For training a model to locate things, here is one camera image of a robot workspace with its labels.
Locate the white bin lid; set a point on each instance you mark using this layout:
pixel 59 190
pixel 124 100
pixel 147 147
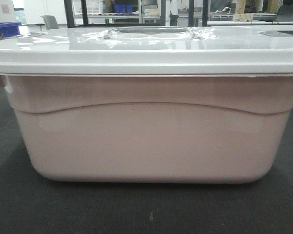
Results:
pixel 149 50

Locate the black metal rack frame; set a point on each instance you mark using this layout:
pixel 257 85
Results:
pixel 145 13

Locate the dark grey table mat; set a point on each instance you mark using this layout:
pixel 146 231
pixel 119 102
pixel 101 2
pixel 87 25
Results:
pixel 32 204

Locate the blue crate at left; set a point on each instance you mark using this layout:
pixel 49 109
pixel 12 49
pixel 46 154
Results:
pixel 9 29

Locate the grey office chair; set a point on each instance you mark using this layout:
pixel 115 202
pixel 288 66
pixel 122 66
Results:
pixel 50 22

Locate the cardboard box on table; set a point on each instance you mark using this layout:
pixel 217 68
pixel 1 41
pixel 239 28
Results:
pixel 243 17

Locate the white perforated basket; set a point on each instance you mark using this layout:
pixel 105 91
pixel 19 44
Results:
pixel 93 7

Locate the small blue background bins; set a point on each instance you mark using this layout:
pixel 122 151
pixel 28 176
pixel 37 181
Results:
pixel 122 8

